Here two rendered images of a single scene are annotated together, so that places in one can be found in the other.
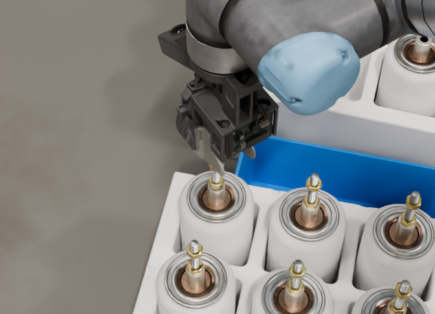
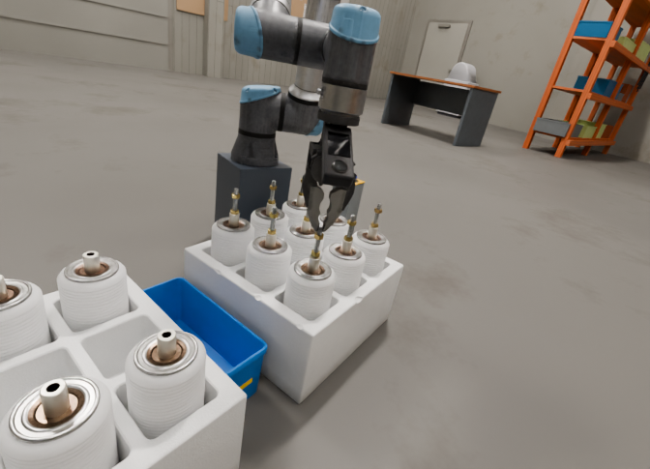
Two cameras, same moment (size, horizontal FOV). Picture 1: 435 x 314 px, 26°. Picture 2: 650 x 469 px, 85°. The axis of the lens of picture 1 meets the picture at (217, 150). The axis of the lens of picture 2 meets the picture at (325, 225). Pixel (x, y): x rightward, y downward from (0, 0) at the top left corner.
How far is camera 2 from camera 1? 1.38 m
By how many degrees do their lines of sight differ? 99
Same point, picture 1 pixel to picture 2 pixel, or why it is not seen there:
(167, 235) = (338, 307)
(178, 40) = (348, 156)
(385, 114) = (142, 299)
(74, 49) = not seen: outside the picture
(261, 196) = (269, 299)
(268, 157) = not seen: hidden behind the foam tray
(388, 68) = (121, 281)
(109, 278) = (358, 402)
